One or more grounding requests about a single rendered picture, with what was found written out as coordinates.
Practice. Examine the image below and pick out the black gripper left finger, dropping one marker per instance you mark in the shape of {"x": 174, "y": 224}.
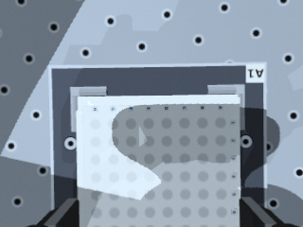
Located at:
{"x": 68, "y": 215}

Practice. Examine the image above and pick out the white multiwell plate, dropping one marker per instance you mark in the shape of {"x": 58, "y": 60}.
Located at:
{"x": 159, "y": 161}

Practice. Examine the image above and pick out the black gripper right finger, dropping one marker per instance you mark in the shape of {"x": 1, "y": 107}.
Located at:
{"x": 252, "y": 215}

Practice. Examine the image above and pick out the grey perforated base plate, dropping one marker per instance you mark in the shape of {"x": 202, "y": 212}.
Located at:
{"x": 38, "y": 33}

